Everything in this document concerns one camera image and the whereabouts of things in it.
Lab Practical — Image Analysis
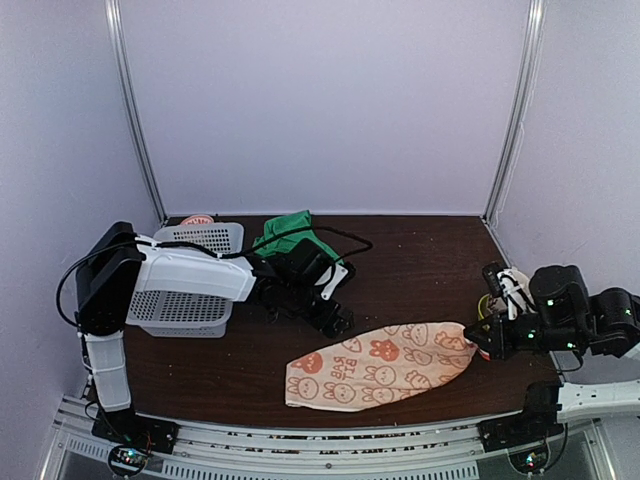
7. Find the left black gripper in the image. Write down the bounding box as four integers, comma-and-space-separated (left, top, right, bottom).
283, 280, 355, 341

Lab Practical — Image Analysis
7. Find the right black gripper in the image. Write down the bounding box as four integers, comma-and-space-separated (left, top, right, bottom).
465, 309, 585, 362

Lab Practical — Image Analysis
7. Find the orange bunny pattern towel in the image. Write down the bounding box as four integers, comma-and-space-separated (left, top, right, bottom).
285, 322, 477, 413

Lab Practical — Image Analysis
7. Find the green microfiber towel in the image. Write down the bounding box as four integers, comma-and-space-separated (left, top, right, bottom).
253, 210, 339, 260

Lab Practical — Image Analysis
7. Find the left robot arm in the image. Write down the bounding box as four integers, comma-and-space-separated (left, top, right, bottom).
76, 222, 354, 444

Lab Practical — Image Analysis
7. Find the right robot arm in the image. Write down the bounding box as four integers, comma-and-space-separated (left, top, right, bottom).
464, 263, 639, 442

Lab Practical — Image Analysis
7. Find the green bowl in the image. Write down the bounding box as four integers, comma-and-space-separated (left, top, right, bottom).
477, 294, 492, 320

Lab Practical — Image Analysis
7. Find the white coral pattern mug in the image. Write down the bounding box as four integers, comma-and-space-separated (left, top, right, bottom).
492, 268, 534, 321

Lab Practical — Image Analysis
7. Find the white perforated plastic basket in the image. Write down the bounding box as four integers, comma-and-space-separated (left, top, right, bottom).
126, 222, 255, 338

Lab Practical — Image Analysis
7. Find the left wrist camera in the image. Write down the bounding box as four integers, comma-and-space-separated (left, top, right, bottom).
288, 238, 356, 300

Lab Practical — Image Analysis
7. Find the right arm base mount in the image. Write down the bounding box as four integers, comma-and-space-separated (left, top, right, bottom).
477, 381, 568, 478

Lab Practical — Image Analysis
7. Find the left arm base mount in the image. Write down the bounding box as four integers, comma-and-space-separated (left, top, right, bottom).
91, 408, 179, 478

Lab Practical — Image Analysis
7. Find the right aluminium frame post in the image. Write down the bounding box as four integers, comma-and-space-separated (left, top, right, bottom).
483, 0, 547, 225

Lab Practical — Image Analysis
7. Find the aluminium frame post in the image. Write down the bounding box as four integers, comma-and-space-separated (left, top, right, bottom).
104, 0, 168, 225
483, 0, 547, 225

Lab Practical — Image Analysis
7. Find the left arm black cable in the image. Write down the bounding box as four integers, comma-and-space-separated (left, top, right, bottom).
55, 225, 374, 331

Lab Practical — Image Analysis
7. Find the left aluminium frame post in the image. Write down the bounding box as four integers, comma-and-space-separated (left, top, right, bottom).
104, 0, 168, 225

